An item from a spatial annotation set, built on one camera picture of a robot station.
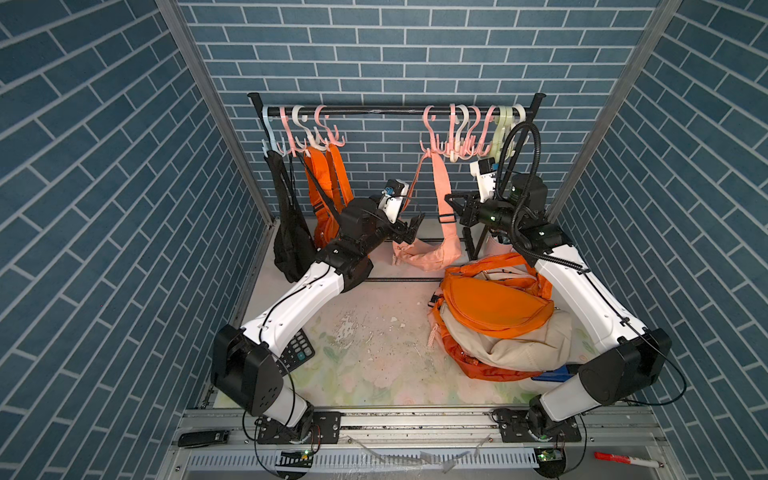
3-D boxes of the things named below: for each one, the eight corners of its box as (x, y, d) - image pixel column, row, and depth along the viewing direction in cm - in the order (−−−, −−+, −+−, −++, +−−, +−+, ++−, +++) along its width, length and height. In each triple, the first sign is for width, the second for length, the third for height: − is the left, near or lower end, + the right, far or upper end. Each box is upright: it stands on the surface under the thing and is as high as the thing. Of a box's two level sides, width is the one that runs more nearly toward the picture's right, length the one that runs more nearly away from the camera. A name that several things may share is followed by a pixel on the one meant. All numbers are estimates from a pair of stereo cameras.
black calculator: (284, 376, 84) (282, 373, 82) (272, 352, 88) (269, 349, 87) (317, 353, 88) (316, 350, 87) (304, 331, 93) (303, 328, 91)
